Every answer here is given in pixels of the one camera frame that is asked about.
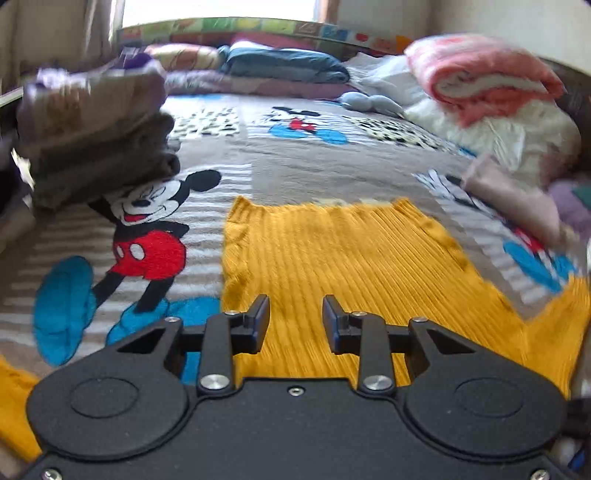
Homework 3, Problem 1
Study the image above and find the folded blue quilt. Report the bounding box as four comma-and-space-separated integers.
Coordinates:
222, 41, 350, 85

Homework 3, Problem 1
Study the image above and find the yellow knit sweater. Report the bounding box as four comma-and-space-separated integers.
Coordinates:
0, 196, 591, 462

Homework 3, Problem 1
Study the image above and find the folded pink towel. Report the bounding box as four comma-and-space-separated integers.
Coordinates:
462, 154, 580, 252

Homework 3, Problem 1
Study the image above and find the cartoon printed blanket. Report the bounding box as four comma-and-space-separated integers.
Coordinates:
0, 92, 591, 462

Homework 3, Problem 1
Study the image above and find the yellow cartoon pillow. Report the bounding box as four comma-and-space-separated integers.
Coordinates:
143, 44, 227, 72

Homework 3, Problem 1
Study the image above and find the dark red pillow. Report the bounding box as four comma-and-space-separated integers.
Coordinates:
231, 32, 324, 51

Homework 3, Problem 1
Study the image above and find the light blue plush toy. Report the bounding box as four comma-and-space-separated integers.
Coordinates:
339, 91, 404, 116

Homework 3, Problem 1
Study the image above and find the purple and grey clothes stack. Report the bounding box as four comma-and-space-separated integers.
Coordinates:
16, 53, 181, 210

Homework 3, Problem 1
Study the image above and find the coral pink quilt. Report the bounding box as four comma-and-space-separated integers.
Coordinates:
405, 33, 568, 127

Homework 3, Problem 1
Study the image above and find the cream quilt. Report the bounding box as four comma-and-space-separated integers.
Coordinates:
404, 92, 583, 185

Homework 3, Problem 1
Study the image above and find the white pillow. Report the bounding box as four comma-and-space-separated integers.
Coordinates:
344, 52, 430, 104

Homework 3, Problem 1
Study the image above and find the pale curtain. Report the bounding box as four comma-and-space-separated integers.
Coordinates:
81, 0, 125, 56

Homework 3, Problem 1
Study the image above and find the colourful picture headboard mat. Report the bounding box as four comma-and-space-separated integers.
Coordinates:
117, 17, 416, 56

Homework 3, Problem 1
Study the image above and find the bright window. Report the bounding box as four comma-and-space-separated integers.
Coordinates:
122, 0, 324, 28

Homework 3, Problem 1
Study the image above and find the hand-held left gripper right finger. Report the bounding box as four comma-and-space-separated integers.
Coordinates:
322, 294, 478, 397

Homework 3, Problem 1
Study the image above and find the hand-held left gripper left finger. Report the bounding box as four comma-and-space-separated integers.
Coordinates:
115, 294, 271, 398

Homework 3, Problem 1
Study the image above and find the purple cushion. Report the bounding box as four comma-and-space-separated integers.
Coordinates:
547, 178, 591, 241

